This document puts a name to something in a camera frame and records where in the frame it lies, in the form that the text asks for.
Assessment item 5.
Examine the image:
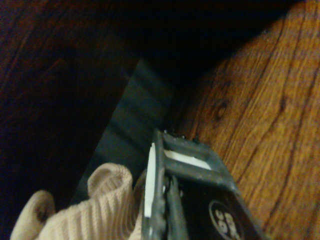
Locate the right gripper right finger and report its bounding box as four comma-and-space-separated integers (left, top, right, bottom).
154, 127, 273, 240

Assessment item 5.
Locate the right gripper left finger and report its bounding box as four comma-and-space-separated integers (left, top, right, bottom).
141, 141, 168, 240

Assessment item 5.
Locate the beige shoe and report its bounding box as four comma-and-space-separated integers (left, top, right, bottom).
9, 162, 151, 240

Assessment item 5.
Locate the brown shoe rack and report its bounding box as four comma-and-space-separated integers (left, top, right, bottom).
0, 0, 320, 240

